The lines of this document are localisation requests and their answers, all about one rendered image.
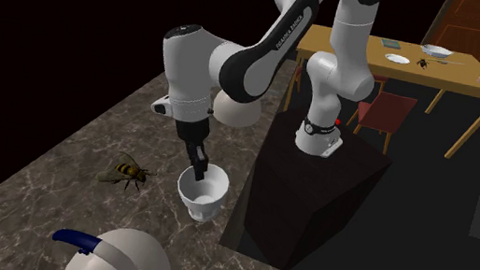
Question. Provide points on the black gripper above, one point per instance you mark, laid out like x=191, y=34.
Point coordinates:
x=191, y=129

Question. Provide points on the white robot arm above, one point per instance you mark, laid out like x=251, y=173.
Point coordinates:
x=342, y=50

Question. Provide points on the white footed cup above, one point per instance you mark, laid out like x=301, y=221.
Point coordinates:
x=209, y=197

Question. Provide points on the white round bowl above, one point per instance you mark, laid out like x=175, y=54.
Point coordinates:
x=235, y=114

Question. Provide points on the yellow black bee figure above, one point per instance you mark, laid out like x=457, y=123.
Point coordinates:
x=127, y=171

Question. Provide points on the dark robot stand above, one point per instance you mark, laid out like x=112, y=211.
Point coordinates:
x=306, y=193

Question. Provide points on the red wooden chair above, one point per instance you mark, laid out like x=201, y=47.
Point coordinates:
x=385, y=112

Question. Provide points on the wooden dining table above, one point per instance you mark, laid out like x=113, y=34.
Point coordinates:
x=453, y=76

